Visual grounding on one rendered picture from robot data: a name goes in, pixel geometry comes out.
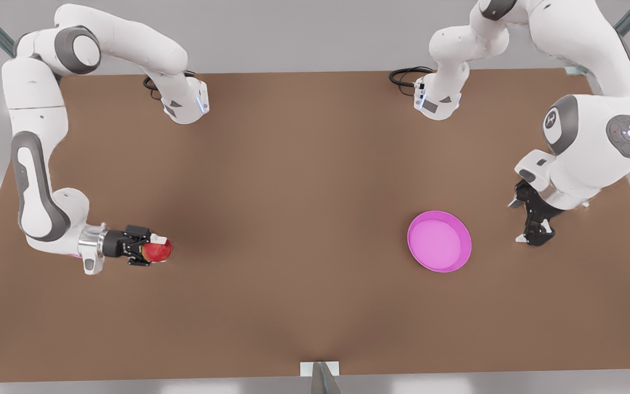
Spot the red apple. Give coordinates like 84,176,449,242
141,239,173,263

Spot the pink round plate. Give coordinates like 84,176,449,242
407,210,473,274

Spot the black cable loop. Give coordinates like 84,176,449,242
389,66,436,98
143,70,197,101

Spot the silver frame post with foot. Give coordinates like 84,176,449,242
300,361,342,394

